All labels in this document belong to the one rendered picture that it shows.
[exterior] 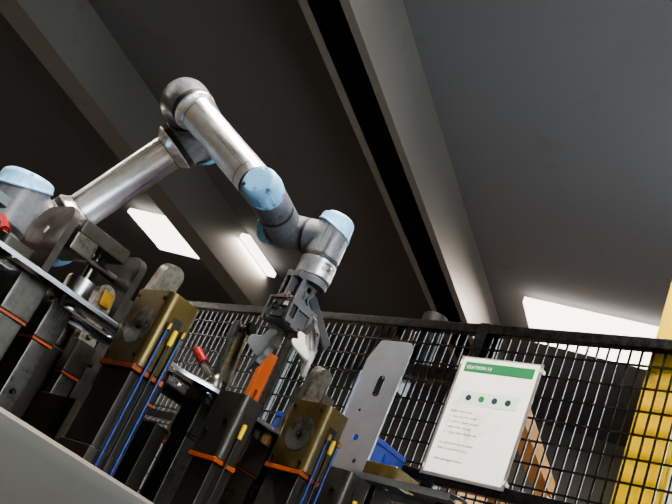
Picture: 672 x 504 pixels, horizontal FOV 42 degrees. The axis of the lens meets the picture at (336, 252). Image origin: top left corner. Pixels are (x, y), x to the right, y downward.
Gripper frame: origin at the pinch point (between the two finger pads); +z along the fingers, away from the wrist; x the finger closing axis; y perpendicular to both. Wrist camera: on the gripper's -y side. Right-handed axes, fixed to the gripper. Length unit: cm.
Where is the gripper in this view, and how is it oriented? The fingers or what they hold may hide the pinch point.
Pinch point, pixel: (276, 375)
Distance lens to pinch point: 169.6
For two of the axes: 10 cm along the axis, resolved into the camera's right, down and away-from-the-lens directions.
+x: 7.3, 0.1, -6.8
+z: -3.8, 8.4, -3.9
